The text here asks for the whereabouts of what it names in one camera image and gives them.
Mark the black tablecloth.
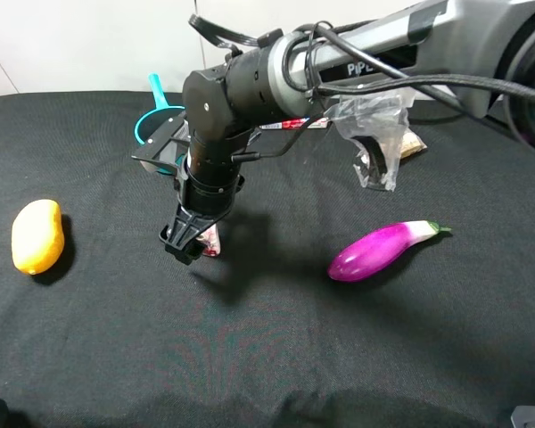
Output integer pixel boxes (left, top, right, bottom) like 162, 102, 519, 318
0, 93, 535, 427

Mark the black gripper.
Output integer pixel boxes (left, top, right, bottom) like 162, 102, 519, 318
160, 128, 244, 266

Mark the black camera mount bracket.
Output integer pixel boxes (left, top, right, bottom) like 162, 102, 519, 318
130, 111, 189, 175

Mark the clear plastic bag on arm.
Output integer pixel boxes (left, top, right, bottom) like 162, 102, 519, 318
325, 88, 415, 192

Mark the clear wrapped snack bar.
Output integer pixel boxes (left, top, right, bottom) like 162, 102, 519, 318
354, 130, 428, 177

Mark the small white capped bottle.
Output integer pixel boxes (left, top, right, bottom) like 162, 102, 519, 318
197, 225, 221, 257

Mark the purple eggplant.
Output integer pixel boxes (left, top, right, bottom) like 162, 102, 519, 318
327, 220, 452, 283

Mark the teal saucepan with handle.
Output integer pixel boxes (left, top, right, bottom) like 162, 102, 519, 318
134, 73, 188, 176

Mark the yellow mango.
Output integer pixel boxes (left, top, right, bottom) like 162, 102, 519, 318
11, 199, 65, 276

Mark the red candy roll pack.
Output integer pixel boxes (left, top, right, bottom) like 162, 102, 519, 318
259, 117, 330, 130

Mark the grey object bottom right corner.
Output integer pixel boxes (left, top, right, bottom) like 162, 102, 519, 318
511, 406, 535, 428

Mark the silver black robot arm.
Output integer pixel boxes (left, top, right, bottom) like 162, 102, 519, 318
161, 1, 535, 264

